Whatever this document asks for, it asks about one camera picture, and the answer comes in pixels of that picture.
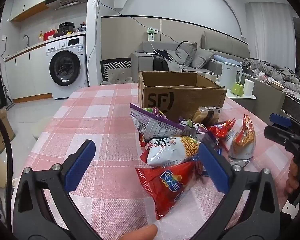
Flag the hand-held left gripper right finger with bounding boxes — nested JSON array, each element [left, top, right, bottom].
[[198, 142, 280, 240]]

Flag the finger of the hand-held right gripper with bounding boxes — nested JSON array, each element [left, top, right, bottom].
[[269, 113, 300, 130], [264, 124, 294, 146]]

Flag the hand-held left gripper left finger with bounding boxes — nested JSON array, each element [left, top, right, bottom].
[[12, 140, 97, 240]]

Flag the orange noodle snack packet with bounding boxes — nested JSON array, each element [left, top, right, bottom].
[[228, 114, 256, 163]]

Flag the small red snack packet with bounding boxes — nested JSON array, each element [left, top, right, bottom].
[[207, 118, 236, 150]]

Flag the white noodle snack packet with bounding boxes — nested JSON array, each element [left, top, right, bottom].
[[139, 135, 200, 167]]

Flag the brown snack packet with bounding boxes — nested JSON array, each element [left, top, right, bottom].
[[192, 106, 222, 127]]

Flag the large red chip packet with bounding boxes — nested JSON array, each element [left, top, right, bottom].
[[136, 161, 203, 220]]

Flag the purple white snack packet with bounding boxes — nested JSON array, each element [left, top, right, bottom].
[[129, 103, 185, 140]]

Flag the brown cardboard box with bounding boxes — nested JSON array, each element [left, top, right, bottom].
[[138, 71, 227, 122]]

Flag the person's right hand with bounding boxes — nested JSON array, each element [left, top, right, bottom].
[[286, 158, 300, 196]]

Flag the person's left hand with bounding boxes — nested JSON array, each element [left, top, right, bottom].
[[119, 224, 158, 240]]

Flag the grey chaise sofa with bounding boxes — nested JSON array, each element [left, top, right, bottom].
[[242, 72, 300, 120]]

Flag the pink plaid tablecloth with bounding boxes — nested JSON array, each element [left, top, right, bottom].
[[10, 82, 294, 240]]

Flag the white cup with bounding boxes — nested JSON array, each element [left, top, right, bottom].
[[244, 79, 255, 95]]

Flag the white coffee table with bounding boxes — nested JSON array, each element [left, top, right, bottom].
[[199, 72, 257, 107]]

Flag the grey down jacket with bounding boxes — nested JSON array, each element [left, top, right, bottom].
[[241, 58, 300, 98]]

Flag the green mug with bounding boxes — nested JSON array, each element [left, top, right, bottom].
[[231, 82, 244, 96]]

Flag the white electric kettle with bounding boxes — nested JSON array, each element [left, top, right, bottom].
[[219, 62, 246, 90]]

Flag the light blue blanket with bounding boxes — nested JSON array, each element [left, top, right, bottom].
[[214, 54, 242, 65]]

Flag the flat cardboard box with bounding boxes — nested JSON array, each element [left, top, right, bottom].
[[0, 109, 16, 154]]

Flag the white curtain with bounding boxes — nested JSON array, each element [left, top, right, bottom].
[[247, 2, 297, 63]]

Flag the beige bag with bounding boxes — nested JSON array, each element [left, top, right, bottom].
[[101, 76, 133, 85]]

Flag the light grey pillow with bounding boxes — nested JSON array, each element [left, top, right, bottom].
[[190, 48, 216, 69]]

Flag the white kitchen base cabinets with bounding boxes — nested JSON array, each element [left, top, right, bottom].
[[4, 40, 53, 103]]

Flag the white washing machine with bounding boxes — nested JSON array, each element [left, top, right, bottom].
[[45, 35, 88, 100]]

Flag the dark grey pillow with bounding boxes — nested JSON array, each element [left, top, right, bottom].
[[175, 41, 197, 67]]

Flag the dark clothes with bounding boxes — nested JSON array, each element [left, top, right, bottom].
[[152, 49, 175, 72]]

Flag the black pressure cooker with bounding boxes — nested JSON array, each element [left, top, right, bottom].
[[58, 22, 77, 36]]

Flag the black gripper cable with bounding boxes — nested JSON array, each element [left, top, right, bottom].
[[0, 106, 14, 230]]

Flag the wall socket charger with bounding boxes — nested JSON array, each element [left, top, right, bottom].
[[146, 27, 158, 42]]

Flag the black wall cable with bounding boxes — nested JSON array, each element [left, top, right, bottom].
[[89, 0, 180, 43]]

